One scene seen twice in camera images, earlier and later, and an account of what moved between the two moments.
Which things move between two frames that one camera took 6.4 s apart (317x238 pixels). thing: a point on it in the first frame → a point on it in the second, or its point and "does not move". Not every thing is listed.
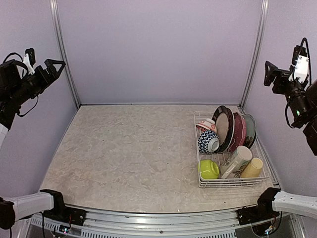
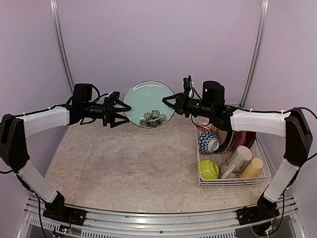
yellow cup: [253, 169] does not move
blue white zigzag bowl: [208, 142] does not move
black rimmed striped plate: [225, 122] does not move
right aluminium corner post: [265, 5] does not move
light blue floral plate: [250, 130] → [147, 109]
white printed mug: [233, 166] does not move
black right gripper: [270, 76] → [180, 105]
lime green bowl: [209, 169] does not move
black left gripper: [44, 77] → [109, 114]
